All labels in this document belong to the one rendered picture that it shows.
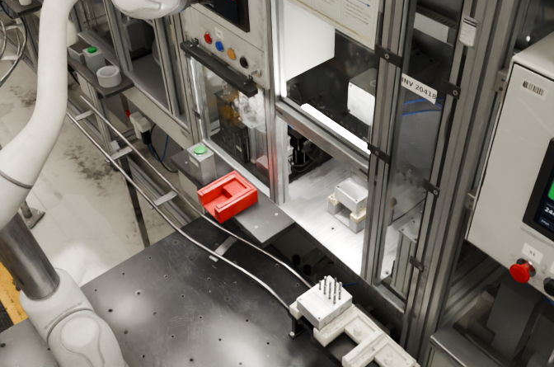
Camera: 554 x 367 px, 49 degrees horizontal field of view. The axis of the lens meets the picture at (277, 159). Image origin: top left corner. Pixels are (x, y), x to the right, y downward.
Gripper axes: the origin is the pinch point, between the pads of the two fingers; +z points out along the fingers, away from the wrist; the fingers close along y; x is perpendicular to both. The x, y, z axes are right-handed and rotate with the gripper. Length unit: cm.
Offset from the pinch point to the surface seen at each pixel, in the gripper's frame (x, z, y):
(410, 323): 104, 5, -13
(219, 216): 58, 19, 33
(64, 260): 62, 92, 158
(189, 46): 6.1, 25.6, 20.2
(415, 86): 41, -27, -42
